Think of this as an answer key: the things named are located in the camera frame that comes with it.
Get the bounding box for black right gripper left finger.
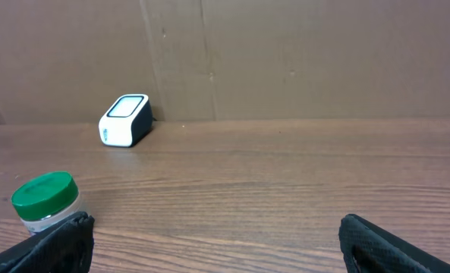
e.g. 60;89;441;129
0;212;95;273

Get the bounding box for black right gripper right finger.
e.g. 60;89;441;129
338;214;450;273

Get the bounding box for green lid jar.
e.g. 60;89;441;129
11;171;90;236

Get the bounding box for white barcode scanner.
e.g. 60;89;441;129
98;94;154;148

